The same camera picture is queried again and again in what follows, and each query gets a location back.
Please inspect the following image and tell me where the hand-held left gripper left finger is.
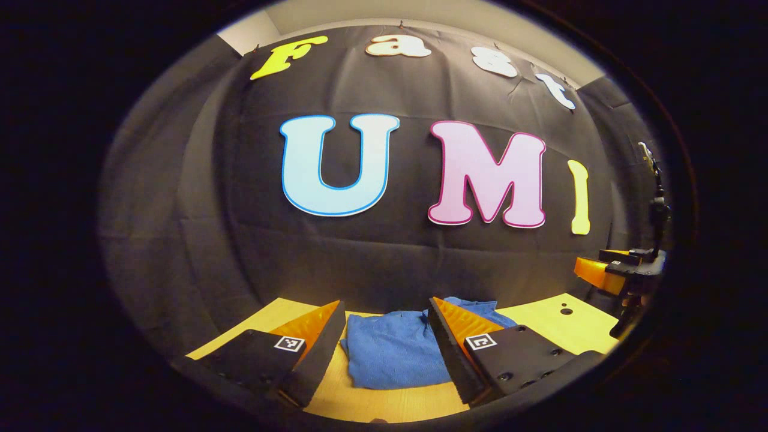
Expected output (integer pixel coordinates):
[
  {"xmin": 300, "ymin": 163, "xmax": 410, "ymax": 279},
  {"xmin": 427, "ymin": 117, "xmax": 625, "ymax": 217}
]
[{"xmin": 193, "ymin": 299, "xmax": 347, "ymax": 409}]

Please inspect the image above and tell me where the blue button-up shirt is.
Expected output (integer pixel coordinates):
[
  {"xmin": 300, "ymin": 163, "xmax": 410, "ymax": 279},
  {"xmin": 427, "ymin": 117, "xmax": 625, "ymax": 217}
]
[{"xmin": 340, "ymin": 296, "xmax": 518, "ymax": 391}]

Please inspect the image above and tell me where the black backdrop cloth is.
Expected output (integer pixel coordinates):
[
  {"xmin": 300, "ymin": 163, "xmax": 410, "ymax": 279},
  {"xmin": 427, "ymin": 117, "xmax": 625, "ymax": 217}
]
[{"xmin": 99, "ymin": 24, "xmax": 670, "ymax": 355}]

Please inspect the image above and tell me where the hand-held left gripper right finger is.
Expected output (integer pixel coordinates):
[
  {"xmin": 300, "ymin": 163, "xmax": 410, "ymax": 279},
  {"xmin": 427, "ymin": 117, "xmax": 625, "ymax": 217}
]
[{"xmin": 428, "ymin": 296, "xmax": 607, "ymax": 409}]

